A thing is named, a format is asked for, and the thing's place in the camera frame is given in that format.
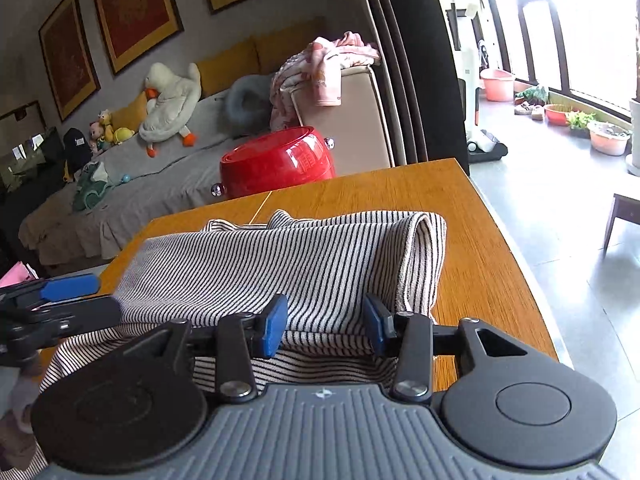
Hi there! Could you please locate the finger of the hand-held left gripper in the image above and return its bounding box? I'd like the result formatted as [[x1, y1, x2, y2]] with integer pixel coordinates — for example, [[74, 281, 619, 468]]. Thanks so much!
[[0, 296, 122, 356], [0, 274, 101, 311]]

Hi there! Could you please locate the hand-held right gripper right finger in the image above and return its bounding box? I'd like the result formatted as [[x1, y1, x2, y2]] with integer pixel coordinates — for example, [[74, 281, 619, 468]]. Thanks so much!
[[365, 294, 530, 405]]

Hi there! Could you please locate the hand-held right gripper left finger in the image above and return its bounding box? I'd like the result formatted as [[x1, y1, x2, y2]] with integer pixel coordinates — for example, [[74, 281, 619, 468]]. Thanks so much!
[[116, 294, 289, 404]]

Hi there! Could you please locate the black white striped garment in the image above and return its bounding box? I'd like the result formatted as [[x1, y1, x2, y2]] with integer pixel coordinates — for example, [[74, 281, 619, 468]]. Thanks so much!
[[40, 209, 447, 396]]

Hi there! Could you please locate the pink object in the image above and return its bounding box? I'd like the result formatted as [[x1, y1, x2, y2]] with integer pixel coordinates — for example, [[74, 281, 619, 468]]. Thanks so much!
[[0, 262, 38, 287]]

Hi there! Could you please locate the green cloth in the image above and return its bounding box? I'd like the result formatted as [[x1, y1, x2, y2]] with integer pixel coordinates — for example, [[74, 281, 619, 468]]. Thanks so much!
[[73, 161, 117, 211]]

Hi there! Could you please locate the dark glass cabinet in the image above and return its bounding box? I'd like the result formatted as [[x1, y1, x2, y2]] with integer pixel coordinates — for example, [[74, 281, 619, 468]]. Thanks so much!
[[0, 101, 66, 196]]

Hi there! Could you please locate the grey covered sofa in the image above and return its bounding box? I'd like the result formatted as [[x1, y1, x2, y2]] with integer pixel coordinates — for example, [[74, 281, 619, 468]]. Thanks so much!
[[17, 17, 396, 266]]

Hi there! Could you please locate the red round stool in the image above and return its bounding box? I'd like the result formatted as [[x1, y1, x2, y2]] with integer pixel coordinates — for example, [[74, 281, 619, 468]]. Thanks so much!
[[219, 126, 337, 198]]

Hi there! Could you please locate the small yellow cushion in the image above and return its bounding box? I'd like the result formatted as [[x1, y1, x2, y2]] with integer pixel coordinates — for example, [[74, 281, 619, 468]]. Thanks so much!
[[112, 95, 149, 132]]

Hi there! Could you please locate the white duck plush toy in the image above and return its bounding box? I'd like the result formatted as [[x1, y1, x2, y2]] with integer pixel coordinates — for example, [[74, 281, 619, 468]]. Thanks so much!
[[138, 62, 202, 158]]

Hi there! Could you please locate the grey pillow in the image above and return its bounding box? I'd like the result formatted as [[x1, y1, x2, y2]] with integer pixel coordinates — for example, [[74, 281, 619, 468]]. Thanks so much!
[[223, 74, 275, 136]]

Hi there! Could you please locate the white upright floor cleaner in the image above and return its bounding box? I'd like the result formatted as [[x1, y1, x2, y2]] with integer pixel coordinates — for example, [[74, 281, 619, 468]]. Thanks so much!
[[440, 0, 508, 163]]

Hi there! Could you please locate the pink printed blanket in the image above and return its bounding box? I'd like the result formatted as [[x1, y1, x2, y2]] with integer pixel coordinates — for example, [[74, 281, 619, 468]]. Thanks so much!
[[270, 31, 382, 131]]

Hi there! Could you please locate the empty pink basin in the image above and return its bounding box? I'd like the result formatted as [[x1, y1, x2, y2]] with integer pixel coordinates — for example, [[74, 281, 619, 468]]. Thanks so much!
[[480, 68, 516, 102]]

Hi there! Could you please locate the dark curtain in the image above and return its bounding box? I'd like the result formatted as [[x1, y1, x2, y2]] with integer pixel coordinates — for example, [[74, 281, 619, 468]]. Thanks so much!
[[355, 0, 471, 176]]

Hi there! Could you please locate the dark wooden stool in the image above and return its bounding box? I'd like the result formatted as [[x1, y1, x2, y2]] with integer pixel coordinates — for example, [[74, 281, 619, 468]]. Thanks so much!
[[602, 192, 640, 253]]

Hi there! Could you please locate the red plant pot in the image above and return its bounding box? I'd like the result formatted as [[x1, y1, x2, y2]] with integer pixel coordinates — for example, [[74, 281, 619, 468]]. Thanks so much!
[[544, 104, 573, 127]]

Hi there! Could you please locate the green leafy potted plant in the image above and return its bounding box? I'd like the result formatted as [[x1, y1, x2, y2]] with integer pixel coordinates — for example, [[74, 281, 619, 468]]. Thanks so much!
[[515, 85, 549, 107]]

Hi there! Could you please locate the small green potted plant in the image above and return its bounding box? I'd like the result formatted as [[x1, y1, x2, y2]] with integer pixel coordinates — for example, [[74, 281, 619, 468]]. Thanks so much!
[[567, 110, 597, 139]]

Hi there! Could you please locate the pink basin with soil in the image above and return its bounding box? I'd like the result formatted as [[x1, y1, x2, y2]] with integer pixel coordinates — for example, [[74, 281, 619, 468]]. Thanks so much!
[[586, 121, 632, 157]]

